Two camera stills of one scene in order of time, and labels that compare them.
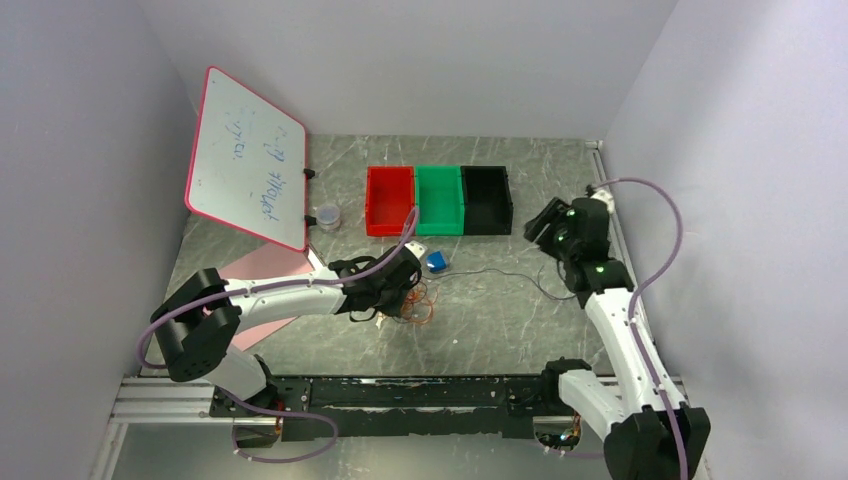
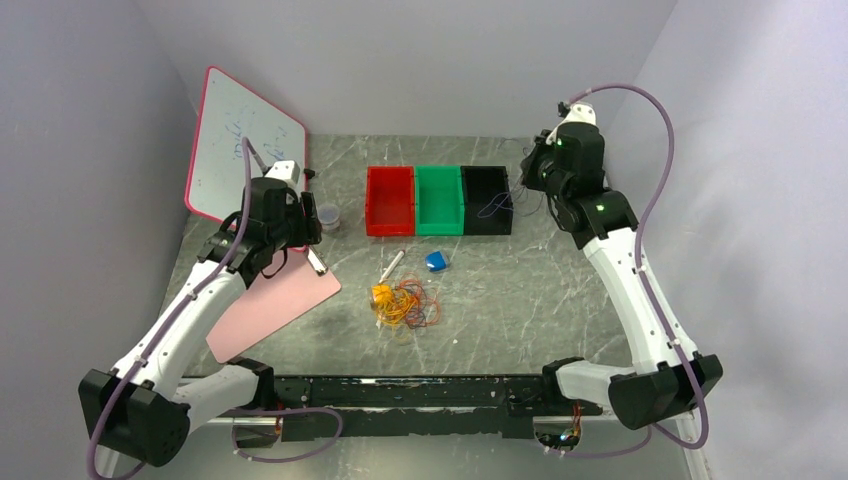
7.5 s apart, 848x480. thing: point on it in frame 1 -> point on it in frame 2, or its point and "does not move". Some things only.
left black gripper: x=393 y=309 -> x=309 y=227
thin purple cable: x=537 y=285 -> x=504 y=200
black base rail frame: x=313 y=408 does not move
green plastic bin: x=439 y=199 does not move
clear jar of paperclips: x=328 y=218 does not move
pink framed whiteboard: x=249 y=164 does not move
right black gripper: x=553 y=214 -> x=544 y=143
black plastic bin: x=487 y=203 does not move
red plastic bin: x=390 y=197 does not move
